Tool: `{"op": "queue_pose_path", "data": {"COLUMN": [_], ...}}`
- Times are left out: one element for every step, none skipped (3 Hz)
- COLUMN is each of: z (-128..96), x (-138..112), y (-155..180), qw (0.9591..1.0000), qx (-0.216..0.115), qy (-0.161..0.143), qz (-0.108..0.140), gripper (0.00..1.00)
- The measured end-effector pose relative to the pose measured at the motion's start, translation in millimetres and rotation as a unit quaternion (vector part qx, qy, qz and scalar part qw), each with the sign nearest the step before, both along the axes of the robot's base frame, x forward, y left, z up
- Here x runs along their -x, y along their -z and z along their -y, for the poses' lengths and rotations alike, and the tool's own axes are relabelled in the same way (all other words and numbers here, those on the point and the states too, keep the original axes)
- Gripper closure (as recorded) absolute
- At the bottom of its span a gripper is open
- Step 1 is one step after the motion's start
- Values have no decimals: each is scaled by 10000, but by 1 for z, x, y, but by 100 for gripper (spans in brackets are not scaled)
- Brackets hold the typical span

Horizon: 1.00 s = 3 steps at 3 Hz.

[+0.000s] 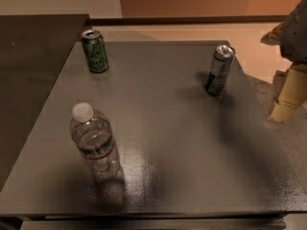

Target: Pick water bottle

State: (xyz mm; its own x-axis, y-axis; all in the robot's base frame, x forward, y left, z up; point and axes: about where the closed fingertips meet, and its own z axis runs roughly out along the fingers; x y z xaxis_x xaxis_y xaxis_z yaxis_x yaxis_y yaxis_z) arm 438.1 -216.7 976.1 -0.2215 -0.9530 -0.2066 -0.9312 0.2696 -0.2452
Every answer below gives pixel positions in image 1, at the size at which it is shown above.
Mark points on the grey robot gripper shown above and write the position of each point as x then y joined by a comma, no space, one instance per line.
296,37

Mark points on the clear plastic water bottle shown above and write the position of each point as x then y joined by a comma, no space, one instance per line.
92,134

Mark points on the silver blue energy drink can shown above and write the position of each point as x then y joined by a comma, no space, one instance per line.
222,60

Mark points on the green soda can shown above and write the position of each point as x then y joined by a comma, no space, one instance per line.
95,51

